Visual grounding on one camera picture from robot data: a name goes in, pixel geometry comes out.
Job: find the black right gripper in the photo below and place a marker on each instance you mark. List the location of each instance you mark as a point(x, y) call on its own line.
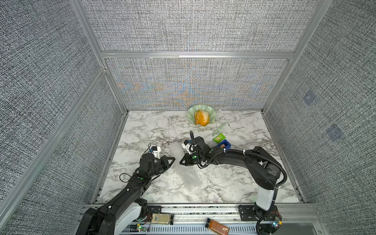
point(186, 159)

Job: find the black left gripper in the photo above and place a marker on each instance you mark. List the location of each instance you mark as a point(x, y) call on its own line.
point(163, 160)

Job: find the blue tape dispenser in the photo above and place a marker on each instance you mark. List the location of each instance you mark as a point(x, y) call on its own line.
point(224, 144)

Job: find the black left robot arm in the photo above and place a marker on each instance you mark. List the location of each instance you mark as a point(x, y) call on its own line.
point(102, 221)

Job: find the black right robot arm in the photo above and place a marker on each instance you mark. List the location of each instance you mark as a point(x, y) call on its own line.
point(266, 171)

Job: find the green snack packet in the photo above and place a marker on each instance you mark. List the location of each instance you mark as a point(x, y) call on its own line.
point(219, 138)

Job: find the orange bread roll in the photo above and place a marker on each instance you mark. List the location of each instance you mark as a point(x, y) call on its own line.
point(202, 117)

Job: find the clear plastic wrapper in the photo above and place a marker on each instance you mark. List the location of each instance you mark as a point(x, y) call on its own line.
point(218, 130)

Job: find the green scalloped plate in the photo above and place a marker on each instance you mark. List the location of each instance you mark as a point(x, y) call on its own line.
point(212, 115)

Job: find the beige electronics box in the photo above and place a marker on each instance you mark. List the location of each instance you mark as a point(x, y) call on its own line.
point(162, 219)

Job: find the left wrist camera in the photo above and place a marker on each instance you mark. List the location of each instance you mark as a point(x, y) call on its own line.
point(155, 150)

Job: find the aluminium front rail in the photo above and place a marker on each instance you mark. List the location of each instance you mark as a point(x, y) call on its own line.
point(190, 219)

